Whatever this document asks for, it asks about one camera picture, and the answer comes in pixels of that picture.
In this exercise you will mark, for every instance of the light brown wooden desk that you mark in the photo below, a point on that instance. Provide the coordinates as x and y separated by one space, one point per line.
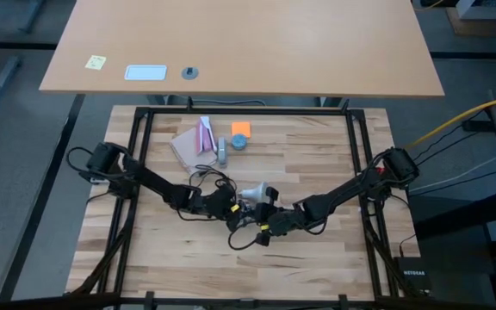
248 47

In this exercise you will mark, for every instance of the black Netgear network switch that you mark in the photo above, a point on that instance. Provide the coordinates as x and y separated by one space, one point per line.
412 273

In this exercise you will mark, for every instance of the white reflector lightbulb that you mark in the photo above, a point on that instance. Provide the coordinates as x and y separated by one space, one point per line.
254 191

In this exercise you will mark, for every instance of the black metal table frame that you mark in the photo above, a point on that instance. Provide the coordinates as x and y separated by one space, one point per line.
248 111

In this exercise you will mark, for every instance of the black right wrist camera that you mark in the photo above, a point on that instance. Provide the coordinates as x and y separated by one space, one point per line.
272 194

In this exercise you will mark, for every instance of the orange sticky note pad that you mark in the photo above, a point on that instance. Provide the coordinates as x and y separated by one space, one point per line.
241 129

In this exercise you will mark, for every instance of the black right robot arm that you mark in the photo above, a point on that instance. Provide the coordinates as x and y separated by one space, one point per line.
347 191

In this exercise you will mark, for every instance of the white rectangular tray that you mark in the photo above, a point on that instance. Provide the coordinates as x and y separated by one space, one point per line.
145 72

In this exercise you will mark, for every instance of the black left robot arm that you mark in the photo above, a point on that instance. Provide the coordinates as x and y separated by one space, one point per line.
162 187

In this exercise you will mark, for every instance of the yellow sticky note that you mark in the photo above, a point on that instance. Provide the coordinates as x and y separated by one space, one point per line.
95 63

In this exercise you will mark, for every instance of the black power strip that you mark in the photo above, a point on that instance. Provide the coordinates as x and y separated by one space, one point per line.
476 125

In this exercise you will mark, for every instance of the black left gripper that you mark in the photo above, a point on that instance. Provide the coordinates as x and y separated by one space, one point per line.
226 202

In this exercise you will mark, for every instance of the brown paper notebook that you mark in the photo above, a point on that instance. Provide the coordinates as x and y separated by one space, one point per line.
187 150

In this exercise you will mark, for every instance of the grey box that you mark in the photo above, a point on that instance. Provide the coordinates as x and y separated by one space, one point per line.
485 10

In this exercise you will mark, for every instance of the brown cardboard box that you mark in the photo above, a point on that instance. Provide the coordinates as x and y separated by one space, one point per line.
476 28

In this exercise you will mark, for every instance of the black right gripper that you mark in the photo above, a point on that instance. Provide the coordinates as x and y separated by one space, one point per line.
280 219

